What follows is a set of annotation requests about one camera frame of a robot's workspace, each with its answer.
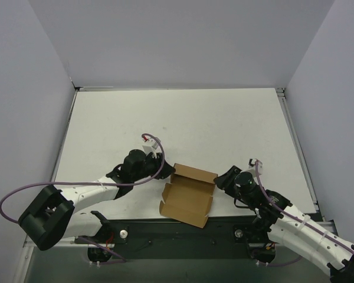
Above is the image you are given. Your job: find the brown cardboard paper box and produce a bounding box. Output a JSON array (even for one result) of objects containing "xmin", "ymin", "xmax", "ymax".
[{"xmin": 159, "ymin": 163, "xmax": 218, "ymax": 228}]

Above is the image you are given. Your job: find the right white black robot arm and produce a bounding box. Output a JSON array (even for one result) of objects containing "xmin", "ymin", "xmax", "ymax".
[{"xmin": 214, "ymin": 162, "xmax": 354, "ymax": 282}]

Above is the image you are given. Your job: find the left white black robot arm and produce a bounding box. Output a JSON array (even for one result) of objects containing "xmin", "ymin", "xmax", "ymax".
[{"xmin": 18, "ymin": 149, "xmax": 175, "ymax": 251}]

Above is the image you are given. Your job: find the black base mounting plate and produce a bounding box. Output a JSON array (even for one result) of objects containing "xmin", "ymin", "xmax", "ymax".
[{"xmin": 87, "ymin": 216, "xmax": 276, "ymax": 262}]

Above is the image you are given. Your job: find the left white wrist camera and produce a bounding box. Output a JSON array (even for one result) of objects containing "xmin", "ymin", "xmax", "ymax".
[{"xmin": 142, "ymin": 137, "xmax": 159, "ymax": 158}]

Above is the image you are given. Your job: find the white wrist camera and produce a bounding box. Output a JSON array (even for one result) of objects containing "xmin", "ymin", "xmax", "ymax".
[
  {"xmin": 247, "ymin": 159, "xmax": 263, "ymax": 177},
  {"xmin": 142, "ymin": 137, "xmax": 159, "ymax": 158}
]

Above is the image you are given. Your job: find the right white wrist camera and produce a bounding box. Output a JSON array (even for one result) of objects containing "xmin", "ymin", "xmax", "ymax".
[{"xmin": 247, "ymin": 159, "xmax": 263, "ymax": 177}]

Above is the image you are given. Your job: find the aluminium table frame rail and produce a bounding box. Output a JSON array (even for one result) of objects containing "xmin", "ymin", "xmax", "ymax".
[{"xmin": 275, "ymin": 87, "xmax": 337, "ymax": 236}]

